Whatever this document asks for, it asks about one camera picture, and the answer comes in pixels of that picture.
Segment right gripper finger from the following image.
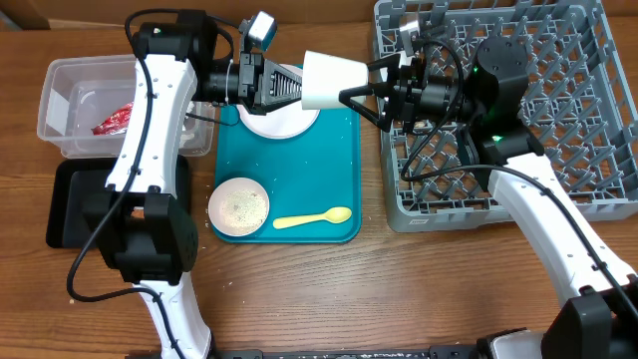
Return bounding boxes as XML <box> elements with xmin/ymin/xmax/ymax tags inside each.
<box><xmin>338</xmin><ymin>82</ymin><xmax>399</xmax><ymax>133</ymax></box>
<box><xmin>367</xmin><ymin>52</ymin><xmax>404</xmax><ymax>83</ymax></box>

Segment white paper cup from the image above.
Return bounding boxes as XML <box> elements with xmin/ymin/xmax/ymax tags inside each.
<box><xmin>301</xmin><ymin>51</ymin><xmax>369</xmax><ymax>110</ymax></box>

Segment red snack wrapper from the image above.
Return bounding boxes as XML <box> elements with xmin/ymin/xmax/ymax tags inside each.
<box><xmin>92</xmin><ymin>102</ymin><xmax>134</xmax><ymax>136</ymax></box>

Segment white napkin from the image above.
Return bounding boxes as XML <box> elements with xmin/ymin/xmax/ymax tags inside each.
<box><xmin>179</xmin><ymin>117</ymin><xmax>195</xmax><ymax>148</ymax></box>

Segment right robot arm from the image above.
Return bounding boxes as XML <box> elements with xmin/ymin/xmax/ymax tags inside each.
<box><xmin>338</xmin><ymin>36</ymin><xmax>637</xmax><ymax>358</ymax></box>

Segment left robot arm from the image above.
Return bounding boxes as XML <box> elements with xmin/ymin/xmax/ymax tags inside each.
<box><xmin>83</xmin><ymin>9</ymin><xmax>301</xmax><ymax>358</ymax></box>

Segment grey dishwasher rack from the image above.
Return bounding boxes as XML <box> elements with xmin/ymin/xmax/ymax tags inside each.
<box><xmin>372</xmin><ymin>0</ymin><xmax>637</xmax><ymax>232</ymax></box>

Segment large white plate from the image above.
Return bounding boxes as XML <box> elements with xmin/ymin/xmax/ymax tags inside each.
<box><xmin>235</xmin><ymin>63</ymin><xmax>323</xmax><ymax>141</ymax></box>

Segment teal serving tray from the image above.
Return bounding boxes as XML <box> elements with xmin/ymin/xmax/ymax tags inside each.
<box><xmin>214</xmin><ymin>107</ymin><xmax>362</xmax><ymax>244</ymax></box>

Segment pink bowl with crumbs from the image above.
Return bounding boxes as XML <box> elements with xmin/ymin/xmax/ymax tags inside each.
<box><xmin>207</xmin><ymin>178</ymin><xmax>270</xmax><ymax>237</ymax></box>

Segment yellow plastic spoon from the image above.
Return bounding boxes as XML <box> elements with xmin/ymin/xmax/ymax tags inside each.
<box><xmin>273</xmin><ymin>206</ymin><xmax>352</xmax><ymax>229</ymax></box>

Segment clear plastic bin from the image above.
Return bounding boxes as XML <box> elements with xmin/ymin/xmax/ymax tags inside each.
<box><xmin>37</xmin><ymin>55</ymin><xmax>213</xmax><ymax>159</ymax></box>

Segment black plastic tray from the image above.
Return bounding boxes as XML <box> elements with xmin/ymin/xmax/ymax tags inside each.
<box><xmin>45</xmin><ymin>154</ymin><xmax>193</xmax><ymax>249</ymax></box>

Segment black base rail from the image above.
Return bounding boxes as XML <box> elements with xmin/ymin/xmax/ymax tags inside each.
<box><xmin>198</xmin><ymin>326</ymin><xmax>549</xmax><ymax>359</ymax></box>

